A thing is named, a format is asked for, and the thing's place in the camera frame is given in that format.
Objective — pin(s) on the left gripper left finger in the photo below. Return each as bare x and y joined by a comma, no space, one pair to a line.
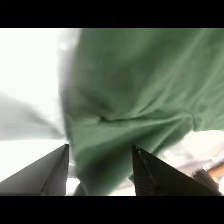
43,175

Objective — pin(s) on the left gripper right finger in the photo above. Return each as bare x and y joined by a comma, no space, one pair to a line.
153,176

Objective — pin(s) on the dark green T-shirt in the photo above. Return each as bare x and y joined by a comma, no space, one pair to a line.
143,86

